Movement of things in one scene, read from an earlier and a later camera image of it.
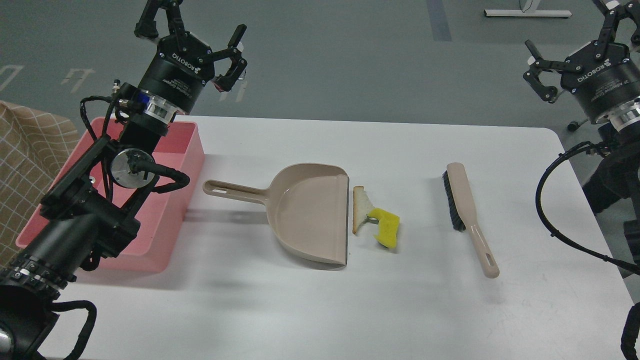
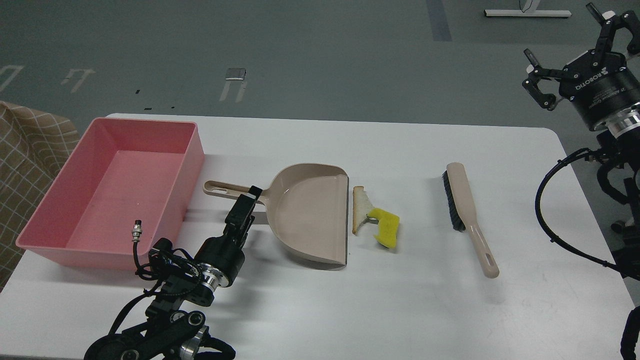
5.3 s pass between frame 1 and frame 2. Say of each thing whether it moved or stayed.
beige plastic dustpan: stayed
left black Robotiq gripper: moved
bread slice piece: stayed
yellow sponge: stayed
